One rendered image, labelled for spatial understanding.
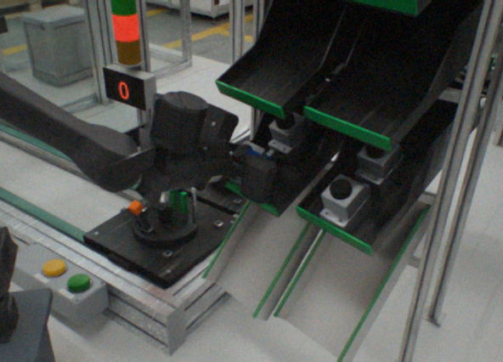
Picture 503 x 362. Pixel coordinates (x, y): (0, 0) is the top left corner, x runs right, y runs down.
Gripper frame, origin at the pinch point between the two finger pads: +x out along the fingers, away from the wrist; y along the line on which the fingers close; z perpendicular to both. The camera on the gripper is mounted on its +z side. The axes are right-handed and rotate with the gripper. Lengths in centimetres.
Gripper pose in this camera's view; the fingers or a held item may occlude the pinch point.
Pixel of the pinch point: (246, 156)
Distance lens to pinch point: 82.3
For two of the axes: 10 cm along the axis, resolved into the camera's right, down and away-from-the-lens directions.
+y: -7.1, -3.8, 6.0
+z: 1.9, -9.1, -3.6
